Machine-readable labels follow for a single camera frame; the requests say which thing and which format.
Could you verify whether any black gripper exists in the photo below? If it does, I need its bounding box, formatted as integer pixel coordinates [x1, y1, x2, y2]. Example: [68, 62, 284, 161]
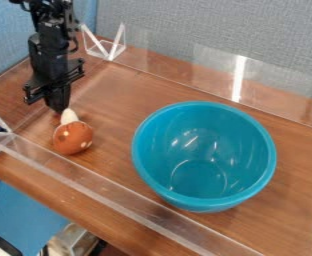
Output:
[21, 57, 86, 114]

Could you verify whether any brown and white toy mushroom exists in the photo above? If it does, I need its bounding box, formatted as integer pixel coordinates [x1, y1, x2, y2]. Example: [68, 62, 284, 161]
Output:
[51, 108, 93, 155]

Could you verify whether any blue plastic bowl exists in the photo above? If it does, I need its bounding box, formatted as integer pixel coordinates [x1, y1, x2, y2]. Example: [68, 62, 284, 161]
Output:
[130, 101, 277, 213]

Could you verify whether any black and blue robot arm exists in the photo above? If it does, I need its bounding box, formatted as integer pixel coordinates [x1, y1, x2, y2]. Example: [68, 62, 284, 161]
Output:
[9, 0, 84, 113]

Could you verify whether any clear acrylic table barrier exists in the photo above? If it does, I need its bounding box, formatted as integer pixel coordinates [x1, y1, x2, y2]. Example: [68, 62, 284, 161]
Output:
[0, 32, 312, 256]

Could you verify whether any clear acrylic corner bracket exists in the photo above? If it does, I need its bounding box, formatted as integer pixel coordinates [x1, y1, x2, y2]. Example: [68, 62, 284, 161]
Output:
[80, 23, 126, 61]

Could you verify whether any grey metal frame piece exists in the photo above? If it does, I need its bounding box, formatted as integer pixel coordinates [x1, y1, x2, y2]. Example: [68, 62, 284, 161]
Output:
[47, 223, 98, 256]

